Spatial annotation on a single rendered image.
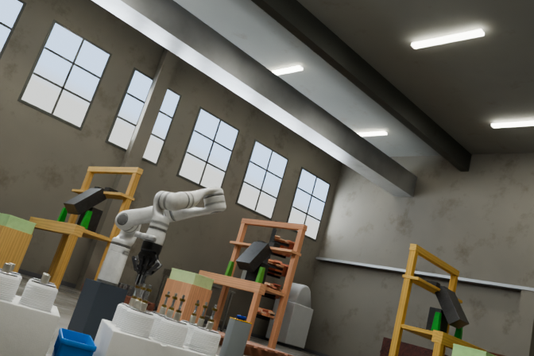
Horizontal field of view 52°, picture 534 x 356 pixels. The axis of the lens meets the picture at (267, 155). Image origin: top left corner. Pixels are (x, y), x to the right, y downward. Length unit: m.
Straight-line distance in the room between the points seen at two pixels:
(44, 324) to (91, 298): 0.72
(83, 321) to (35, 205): 8.31
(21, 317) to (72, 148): 9.27
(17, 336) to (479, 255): 11.73
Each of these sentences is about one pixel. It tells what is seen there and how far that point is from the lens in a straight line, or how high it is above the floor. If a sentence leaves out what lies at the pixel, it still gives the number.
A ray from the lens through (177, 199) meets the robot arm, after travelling 2.13.
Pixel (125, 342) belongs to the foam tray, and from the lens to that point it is 1.84.
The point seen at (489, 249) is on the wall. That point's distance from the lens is 12.90.
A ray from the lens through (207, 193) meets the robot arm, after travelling 2.35.
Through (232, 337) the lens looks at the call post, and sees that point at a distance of 2.16.
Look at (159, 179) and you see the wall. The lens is 11.87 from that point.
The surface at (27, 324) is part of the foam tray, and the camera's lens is 1.81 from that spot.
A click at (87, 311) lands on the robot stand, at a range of 2.51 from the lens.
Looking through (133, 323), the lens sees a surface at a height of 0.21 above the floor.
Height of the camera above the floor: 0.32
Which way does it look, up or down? 17 degrees up
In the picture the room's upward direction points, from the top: 16 degrees clockwise
